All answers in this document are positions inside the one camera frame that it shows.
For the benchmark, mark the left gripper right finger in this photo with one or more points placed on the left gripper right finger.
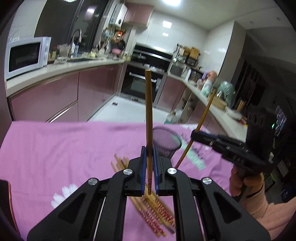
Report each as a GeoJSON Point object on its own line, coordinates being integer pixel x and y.
{"type": "Point", "coordinates": [202, 209]}

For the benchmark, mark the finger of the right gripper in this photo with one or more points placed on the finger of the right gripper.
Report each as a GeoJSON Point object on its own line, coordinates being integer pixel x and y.
{"type": "Point", "coordinates": [231, 149]}
{"type": "Point", "coordinates": [203, 138]}

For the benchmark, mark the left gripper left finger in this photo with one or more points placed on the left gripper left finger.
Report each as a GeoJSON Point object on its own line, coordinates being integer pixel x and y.
{"type": "Point", "coordinates": [96, 210]}

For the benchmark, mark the pink sleeve right forearm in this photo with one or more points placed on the pink sleeve right forearm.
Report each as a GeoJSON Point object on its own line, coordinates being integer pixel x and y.
{"type": "Point", "coordinates": [277, 219]}

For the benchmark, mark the chrome kitchen faucet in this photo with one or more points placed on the chrome kitchen faucet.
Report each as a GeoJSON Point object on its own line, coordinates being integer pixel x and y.
{"type": "Point", "coordinates": [75, 40]}

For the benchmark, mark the right hand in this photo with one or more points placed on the right hand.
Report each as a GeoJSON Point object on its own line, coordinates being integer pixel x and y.
{"type": "Point", "coordinates": [254, 183]}

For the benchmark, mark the black mesh utensil cup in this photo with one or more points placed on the black mesh utensil cup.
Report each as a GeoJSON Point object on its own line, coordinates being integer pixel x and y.
{"type": "Point", "coordinates": [167, 141]}

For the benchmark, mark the pink floral tablecloth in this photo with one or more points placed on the pink floral tablecloth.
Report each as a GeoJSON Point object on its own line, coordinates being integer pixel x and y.
{"type": "Point", "coordinates": [45, 163]}

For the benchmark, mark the smartphone with orange edge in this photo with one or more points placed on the smartphone with orange edge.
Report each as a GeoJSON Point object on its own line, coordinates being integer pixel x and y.
{"type": "Point", "coordinates": [6, 204]}

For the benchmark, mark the dish rack with boards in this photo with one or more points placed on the dish rack with boards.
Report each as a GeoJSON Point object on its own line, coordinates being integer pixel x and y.
{"type": "Point", "coordinates": [186, 55]}

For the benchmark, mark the built-in black oven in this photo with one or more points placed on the built-in black oven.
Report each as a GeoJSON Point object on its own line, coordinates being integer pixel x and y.
{"type": "Point", "coordinates": [143, 58]}

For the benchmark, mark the pink lower cabinets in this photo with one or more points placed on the pink lower cabinets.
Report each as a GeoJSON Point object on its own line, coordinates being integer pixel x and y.
{"type": "Point", "coordinates": [73, 96]}

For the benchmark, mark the pink upper cabinet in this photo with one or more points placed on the pink upper cabinet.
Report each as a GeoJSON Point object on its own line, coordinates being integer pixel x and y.
{"type": "Point", "coordinates": [138, 14]}

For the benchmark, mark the white water heater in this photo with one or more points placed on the white water heater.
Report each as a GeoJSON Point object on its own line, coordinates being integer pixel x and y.
{"type": "Point", "coordinates": [118, 15]}

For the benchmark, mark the white microwave oven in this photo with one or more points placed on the white microwave oven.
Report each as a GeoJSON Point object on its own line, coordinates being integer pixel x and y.
{"type": "Point", "coordinates": [26, 55]}

